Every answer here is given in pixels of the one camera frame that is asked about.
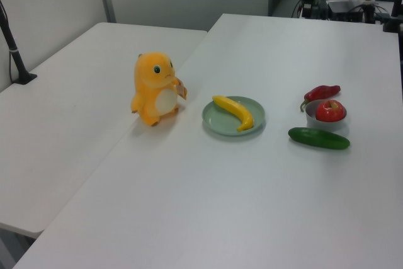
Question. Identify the yellow toy banana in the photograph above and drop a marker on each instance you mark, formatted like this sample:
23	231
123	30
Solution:
234	108

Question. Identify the grey round bowl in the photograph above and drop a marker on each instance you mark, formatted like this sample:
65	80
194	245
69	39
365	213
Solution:
324	125

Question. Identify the black flat box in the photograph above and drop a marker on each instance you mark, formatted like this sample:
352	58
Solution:
344	7

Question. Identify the black camera pole with base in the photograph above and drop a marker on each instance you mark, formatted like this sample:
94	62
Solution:
14	51

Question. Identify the red toy chili pepper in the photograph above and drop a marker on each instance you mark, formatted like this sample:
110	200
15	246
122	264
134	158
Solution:
321	92

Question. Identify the orange plush toy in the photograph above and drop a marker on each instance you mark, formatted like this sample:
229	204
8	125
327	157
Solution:
151	92

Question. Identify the green toy cucumber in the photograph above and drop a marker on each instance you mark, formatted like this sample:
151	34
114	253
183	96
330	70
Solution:
318	138

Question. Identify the red toy apple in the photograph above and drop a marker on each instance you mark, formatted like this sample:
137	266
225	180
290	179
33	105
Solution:
329	111

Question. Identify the light green plastic plate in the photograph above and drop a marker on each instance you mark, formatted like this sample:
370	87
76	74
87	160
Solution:
220	121

